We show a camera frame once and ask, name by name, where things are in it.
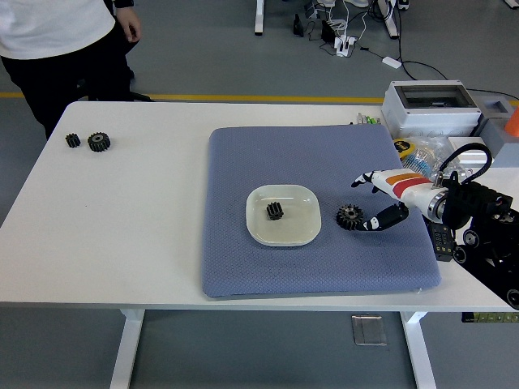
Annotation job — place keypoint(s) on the person's hand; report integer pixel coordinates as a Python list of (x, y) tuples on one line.
[(129, 22)]

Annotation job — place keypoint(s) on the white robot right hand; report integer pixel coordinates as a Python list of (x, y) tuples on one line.
[(405, 184)]

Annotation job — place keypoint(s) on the large black gear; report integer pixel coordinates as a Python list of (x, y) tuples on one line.
[(348, 216), (99, 142)]

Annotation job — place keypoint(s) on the small black gear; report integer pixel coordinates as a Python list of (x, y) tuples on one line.
[(72, 141), (274, 211)]

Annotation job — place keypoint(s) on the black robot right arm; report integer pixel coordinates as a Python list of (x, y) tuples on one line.
[(474, 198)]

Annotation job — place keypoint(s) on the clear bag of resistors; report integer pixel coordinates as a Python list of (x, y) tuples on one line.
[(425, 156)]

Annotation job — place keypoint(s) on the yellow tape measure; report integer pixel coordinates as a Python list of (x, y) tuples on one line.
[(402, 148)]

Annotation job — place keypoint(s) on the black digital controller module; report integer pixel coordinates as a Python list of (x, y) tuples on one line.
[(442, 243)]

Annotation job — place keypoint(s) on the person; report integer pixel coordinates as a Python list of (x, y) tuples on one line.
[(57, 28)]

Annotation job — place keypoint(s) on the green white terminal connectors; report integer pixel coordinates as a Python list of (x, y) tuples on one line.
[(370, 119)]

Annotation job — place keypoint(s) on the grey block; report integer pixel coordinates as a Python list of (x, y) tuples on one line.
[(503, 138)]

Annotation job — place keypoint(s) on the white square dish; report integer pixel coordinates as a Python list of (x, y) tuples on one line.
[(296, 223)]

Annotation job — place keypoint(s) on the white power adapter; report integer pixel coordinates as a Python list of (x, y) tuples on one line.
[(391, 62)]

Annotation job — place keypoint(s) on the orange cone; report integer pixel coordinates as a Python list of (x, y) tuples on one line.
[(513, 123)]

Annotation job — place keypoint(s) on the blue-grey quilted mat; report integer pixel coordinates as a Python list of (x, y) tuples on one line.
[(284, 162)]

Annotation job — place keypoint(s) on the white desk leg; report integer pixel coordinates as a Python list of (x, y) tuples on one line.
[(390, 20), (259, 16)]

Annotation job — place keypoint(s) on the metal floor plate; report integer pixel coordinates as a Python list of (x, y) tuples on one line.
[(369, 330)]

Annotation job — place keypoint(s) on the white power strip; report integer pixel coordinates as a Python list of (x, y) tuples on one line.
[(344, 45)]

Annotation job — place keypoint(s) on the green label strip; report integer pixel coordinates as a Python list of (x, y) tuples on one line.
[(490, 317)]

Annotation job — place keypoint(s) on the black floor device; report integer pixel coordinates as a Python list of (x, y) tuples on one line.
[(298, 25)]

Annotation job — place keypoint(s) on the white table leg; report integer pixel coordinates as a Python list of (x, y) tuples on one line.
[(419, 352), (125, 352)]

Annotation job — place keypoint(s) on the black charger brick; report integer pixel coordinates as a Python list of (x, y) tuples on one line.
[(327, 30)]

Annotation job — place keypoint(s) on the white switch panel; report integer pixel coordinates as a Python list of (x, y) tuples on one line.
[(466, 156)]

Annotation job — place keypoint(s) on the grey electrical enclosure box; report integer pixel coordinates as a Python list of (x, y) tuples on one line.
[(430, 115)]

